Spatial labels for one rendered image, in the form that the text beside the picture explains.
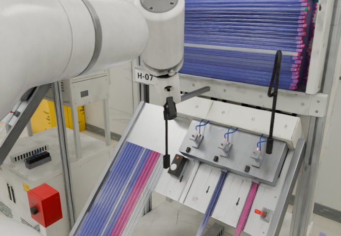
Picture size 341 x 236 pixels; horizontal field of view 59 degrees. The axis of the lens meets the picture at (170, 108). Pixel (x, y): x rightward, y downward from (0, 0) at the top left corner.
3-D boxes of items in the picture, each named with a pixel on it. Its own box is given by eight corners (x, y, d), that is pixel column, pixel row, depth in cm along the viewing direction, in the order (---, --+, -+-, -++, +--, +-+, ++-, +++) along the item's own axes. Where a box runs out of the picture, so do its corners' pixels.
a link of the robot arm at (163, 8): (129, 58, 59) (171, 75, 57) (117, 5, 48) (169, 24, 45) (150, 29, 63) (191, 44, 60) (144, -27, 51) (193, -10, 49)
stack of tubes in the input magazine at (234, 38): (296, 91, 89) (309, -7, 80) (161, 70, 118) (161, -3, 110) (307, 82, 98) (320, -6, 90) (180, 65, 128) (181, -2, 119)
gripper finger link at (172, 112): (176, 109, 63) (175, 121, 68) (167, 78, 66) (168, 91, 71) (170, 111, 63) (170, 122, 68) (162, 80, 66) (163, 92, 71)
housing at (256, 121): (297, 157, 100) (292, 140, 89) (178, 125, 128) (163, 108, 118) (304, 136, 103) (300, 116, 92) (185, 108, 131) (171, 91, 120)
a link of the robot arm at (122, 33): (-28, 39, 35) (112, 33, 62) (86, 92, 31) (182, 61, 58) (-23, -44, 32) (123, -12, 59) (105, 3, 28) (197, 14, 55)
